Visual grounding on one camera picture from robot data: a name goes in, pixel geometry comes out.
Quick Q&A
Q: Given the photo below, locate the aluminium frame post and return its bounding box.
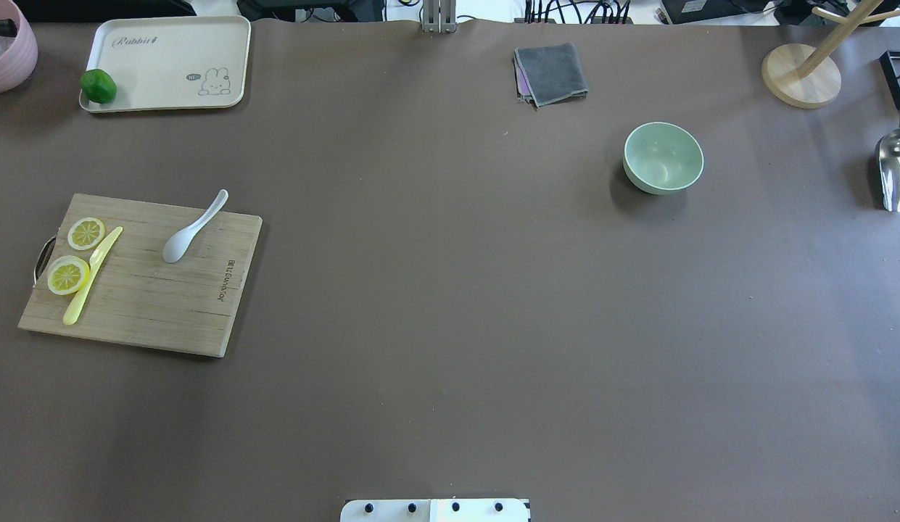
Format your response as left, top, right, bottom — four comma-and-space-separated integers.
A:
421, 0, 457, 33

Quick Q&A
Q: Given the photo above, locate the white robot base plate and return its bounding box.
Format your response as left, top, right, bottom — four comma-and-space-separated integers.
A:
339, 497, 532, 521

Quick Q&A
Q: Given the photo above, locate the wooden mug tree stand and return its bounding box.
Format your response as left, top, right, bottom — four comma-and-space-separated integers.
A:
761, 1, 900, 109

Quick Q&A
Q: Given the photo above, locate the upper lemon slice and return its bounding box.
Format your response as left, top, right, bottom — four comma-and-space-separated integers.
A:
66, 217, 106, 252

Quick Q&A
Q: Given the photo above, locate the pink ice bowl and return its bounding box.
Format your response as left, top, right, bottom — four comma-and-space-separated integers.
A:
0, 1, 38, 93

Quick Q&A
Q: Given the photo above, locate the light green bowl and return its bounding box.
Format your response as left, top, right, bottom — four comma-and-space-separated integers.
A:
622, 122, 705, 195

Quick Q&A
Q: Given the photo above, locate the grey folded cloth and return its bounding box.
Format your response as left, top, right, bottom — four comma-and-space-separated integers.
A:
513, 43, 589, 108

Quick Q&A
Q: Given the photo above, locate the yellow plastic knife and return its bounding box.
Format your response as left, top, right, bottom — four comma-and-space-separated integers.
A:
63, 226, 123, 326

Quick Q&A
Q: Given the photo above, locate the white ceramic spoon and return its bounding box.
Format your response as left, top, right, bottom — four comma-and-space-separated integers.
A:
162, 188, 230, 264

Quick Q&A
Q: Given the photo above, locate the lower lemon slice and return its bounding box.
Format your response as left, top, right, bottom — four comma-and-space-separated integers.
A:
46, 255, 91, 295

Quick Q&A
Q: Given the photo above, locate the green lime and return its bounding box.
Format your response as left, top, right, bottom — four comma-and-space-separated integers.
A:
80, 68, 117, 104

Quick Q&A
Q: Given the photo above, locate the cream rabbit tray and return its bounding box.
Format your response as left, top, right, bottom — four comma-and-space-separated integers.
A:
79, 14, 251, 113

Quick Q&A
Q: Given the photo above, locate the wooden cutting board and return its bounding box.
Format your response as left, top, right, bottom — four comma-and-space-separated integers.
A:
18, 193, 262, 357

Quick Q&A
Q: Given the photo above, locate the lemon slice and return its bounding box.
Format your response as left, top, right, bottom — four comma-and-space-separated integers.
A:
46, 255, 91, 295
66, 217, 106, 252

